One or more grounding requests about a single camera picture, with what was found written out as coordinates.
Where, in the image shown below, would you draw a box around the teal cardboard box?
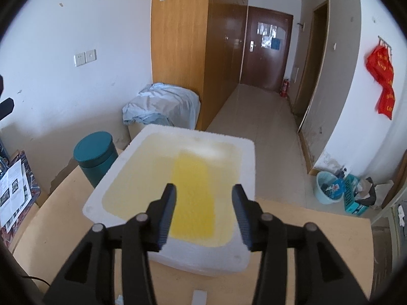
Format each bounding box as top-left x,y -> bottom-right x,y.
343,174 -> 369,216

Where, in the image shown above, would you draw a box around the white foam box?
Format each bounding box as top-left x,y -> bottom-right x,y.
82,124 -> 256,274

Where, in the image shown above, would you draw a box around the dark patterned board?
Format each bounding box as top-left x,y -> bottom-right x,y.
0,151 -> 42,245

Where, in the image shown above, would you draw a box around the wooden doorway frame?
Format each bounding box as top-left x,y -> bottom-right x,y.
293,0 -> 330,134

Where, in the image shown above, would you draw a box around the wooden wardrobe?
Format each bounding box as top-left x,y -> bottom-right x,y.
150,0 -> 250,131

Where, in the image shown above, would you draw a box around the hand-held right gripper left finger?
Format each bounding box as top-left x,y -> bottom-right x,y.
43,182 -> 177,305

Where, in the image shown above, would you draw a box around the brown wooden boards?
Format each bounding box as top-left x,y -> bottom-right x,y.
382,152 -> 407,210

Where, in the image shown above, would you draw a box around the metal wall hook rack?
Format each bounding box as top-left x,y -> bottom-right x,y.
378,36 -> 392,54

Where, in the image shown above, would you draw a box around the yellow foam strip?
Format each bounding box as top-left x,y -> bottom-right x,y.
168,157 -> 220,239

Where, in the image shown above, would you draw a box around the dark brown door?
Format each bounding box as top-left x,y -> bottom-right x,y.
240,6 -> 294,93

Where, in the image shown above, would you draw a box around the printed paper sheet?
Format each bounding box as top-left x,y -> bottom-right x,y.
0,159 -> 32,232

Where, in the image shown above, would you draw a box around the red banner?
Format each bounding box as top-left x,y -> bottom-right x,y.
366,45 -> 395,120

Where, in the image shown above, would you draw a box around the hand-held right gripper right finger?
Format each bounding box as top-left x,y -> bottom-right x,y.
231,184 -> 371,305

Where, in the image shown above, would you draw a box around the white paper notice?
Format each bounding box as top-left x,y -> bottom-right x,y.
257,22 -> 275,37

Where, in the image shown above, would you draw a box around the teal round bin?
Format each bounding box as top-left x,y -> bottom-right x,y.
73,131 -> 119,189

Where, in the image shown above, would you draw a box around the light blue plastic basin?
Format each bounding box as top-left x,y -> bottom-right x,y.
316,171 -> 347,205

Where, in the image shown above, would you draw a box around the black cable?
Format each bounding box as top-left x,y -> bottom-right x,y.
13,275 -> 51,288

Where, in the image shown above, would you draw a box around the light blue bedsheet pile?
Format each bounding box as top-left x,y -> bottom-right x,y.
122,83 -> 201,131

